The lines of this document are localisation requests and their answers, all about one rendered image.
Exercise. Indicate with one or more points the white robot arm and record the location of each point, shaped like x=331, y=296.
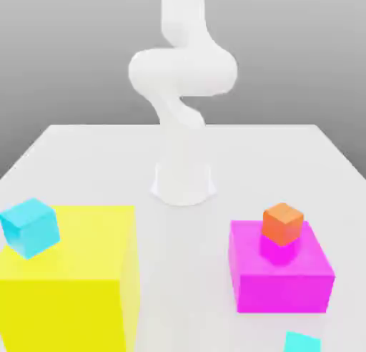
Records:
x=183, y=71

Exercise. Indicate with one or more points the small orange cube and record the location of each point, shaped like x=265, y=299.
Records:
x=281, y=224

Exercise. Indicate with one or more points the small cyan cube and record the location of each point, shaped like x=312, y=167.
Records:
x=301, y=343
x=30, y=229

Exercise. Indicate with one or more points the large magenta box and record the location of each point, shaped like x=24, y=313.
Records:
x=283, y=286

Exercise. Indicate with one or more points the large yellow box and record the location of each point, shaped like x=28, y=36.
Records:
x=68, y=294

